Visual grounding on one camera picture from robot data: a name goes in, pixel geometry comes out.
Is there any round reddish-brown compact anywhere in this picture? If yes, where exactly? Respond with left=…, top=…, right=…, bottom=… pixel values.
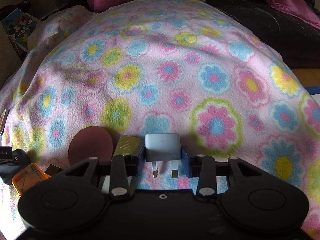
left=68, top=126, right=113, bottom=166

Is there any pink floral fleece blanket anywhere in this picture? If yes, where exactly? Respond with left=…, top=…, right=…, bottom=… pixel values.
left=1, top=0, right=319, bottom=239

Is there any black sofa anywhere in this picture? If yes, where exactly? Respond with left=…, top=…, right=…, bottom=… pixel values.
left=206, top=0, right=319, bottom=68

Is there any gold white Cielo perfume bottle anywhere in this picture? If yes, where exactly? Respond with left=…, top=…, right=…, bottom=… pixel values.
left=113, top=135, right=143, bottom=157

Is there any white UK plug adapter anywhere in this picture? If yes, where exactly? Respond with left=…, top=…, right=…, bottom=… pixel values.
left=145, top=133, right=182, bottom=178

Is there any orange tin with picture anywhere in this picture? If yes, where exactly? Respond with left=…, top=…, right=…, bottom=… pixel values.
left=11, top=163, right=50, bottom=196

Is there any colourful cartoon box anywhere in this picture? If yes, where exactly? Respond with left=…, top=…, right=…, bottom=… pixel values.
left=1, top=9, right=40, bottom=52

